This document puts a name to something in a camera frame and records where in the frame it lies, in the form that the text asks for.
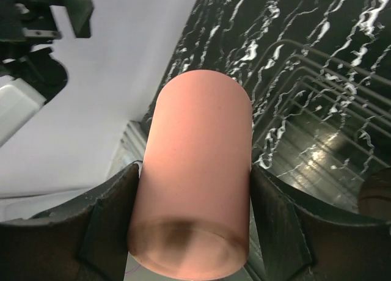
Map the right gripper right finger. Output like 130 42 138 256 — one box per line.
250 166 390 280

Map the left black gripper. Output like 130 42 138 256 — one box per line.
1 0 93 101

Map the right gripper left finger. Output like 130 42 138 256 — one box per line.
1 163 139 280

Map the pink plastic cup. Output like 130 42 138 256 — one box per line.
127 70 252 280

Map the grey wire dish rack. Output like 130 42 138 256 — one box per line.
246 39 390 213

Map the red floral plate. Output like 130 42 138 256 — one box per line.
357 168 390 221

